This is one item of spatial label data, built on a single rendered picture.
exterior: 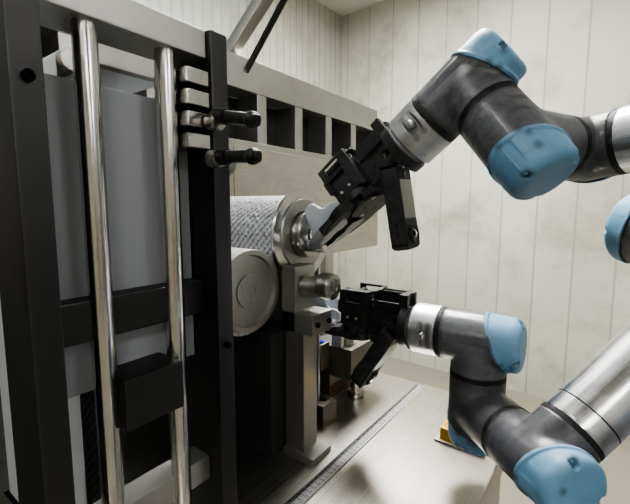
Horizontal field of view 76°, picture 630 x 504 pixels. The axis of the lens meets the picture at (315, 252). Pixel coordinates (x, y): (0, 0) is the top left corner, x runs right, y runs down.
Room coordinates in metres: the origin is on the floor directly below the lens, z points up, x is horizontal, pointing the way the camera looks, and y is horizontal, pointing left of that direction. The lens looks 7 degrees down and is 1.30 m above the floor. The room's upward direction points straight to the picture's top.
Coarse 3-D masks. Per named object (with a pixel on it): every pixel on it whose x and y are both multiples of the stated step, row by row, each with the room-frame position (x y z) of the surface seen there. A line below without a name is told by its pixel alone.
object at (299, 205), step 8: (296, 200) 0.64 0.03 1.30; (304, 200) 0.65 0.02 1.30; (288, 208) 0.62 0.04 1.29; (296, 208) 0.64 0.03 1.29; (304, 208) 0.65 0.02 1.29; (288, 216) 0.62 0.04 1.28; (288, 224) 0.62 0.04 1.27; (288, 232) 0.62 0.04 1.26; (288, 240) 0.62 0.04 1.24; (288, 248) 0.62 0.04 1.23; (288, 256) 0.62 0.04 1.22; (296, 256) 0.63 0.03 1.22
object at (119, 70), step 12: (108, 48) 0.38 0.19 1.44; (108, 60) 0.38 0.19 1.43; (120, 60) 0.39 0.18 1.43; (132, 60) 0.40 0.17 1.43; (144, 60) 0.41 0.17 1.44; (108, 72) 0.44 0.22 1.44; (120, 72) 0.40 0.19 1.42; (132, 72) 0.40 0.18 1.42; (144, 72) 0.41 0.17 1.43; (108, 84) 0.48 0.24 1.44; (120, 84) 0.48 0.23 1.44; (132, 84) 0.48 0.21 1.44; (144, 84) 0.48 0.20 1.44
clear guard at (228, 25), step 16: (144, 0) 0.81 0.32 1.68; (160, 0) 0.83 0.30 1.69; (176, 0) 0.85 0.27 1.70; (192, 0) 0.87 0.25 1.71; (208, 0) 0.89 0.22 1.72; (224, 0) 0.90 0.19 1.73; (240, 0) 0.93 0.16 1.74; (256, 0) 0.95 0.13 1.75; (176, 16) 0.87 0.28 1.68; (192, 16) 0.89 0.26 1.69; (208, 16) 0.91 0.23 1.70; (224, 16) 0.93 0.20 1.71; (240, 16) 0.96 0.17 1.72; (224, 32) 0.97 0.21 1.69
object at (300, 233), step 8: (296, 216) 0.63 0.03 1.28; (304, 216) 0.63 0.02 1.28; (296, 224) 0.62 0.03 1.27; (304, 224) 0.62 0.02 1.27; (296, 232) 0.62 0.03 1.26; (304, 232) 0.62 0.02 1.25; (296, 240) 0.62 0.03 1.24; (304, 240) 0.62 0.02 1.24; (296, 248) 0.62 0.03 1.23; (304, 248) 0.62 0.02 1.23; (304, 256) 0.63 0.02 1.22; (312, 256) 0.64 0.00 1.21
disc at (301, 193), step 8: (296, 192) 0.64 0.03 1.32; (304, 192) 0.66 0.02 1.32; (312, 192) 0.67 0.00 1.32; (288, 200) 0.62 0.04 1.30; (312, 200) 0.67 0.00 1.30; (320, 200) 0.69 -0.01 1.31; (280, 208) 0.61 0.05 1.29; (280, 216) 0.61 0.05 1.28; (272, 224) 0.60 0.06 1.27; (280, 224) 0.61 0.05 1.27; (272, 232) 0.60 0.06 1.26; (280, 232) 0.61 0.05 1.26; (272, 240) 0.60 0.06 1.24; (280, 240) 0.61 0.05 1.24; (272, 248) 0.60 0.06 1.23; (280, 248) 0.61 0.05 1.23; (280, 256) 0.61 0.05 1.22; (320, 256) 0.69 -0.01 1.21; (280, 264) 0.61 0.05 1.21; (288, 264) 0.62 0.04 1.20
